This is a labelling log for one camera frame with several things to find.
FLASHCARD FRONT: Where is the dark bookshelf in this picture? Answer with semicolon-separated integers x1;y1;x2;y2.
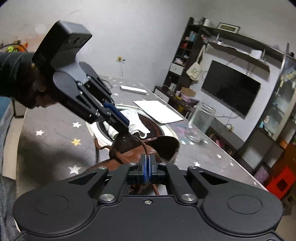
163;17;203;92

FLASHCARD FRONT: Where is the white paper sheet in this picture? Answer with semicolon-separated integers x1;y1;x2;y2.
134;100;183;124

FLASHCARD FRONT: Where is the black wall television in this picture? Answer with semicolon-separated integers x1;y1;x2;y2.
201;60;261;118

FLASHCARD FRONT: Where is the cardboard box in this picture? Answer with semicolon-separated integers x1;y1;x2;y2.
181;87;196;97

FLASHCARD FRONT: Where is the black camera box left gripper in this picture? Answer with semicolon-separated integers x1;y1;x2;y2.
32;21;92;69

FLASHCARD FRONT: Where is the white long bar device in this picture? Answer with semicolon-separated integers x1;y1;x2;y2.
120;85;147;95

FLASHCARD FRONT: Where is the brown leather shoe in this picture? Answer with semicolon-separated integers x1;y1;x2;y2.
79;131;181;196

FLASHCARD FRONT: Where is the canvas tote bag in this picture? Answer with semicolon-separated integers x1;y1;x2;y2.
186;45;206;81

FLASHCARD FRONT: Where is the grey folded towel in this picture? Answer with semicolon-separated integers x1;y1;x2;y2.
103;109;151;141

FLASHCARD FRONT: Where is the low black tv bench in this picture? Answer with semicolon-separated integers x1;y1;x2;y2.
153;86;244;156

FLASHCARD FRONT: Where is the left hand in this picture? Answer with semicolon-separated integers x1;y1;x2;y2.
30;63;58;108

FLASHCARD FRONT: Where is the clear glass mug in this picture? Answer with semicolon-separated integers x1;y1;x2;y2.
185;102;216;143

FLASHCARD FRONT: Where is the wooden display cabinet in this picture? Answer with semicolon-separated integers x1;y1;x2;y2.
239;43;295;173

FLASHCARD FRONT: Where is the red plastic stool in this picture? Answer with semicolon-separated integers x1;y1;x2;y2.
266;167;295;199

